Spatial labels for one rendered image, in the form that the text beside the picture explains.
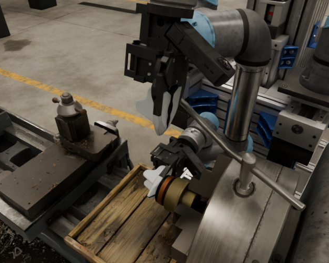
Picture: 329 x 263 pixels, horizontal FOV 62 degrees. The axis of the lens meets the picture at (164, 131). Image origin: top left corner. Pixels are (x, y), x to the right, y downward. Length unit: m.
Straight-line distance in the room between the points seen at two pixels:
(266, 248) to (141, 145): 2.03
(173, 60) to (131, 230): 0.57
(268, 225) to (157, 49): 0.33
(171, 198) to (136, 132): 1.96
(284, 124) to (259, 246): 0.53
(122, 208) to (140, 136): 1.67
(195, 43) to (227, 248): 0.33
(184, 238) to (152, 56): 0.36
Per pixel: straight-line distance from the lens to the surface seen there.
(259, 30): 0.74
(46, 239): 1.13
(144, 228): 0.87
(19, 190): 0.94
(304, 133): 0.95
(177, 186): 0.65
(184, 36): 0.42
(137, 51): 0.45
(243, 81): 0.81
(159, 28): 0.45
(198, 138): 0.80
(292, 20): 1.19
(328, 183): 0.59
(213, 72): 0.41
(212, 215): 0.51
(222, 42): 0.69
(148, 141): 2.48
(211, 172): 0.63
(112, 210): 0.91
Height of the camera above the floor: 1.62
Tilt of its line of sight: 39 degrees down
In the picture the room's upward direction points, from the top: straight up
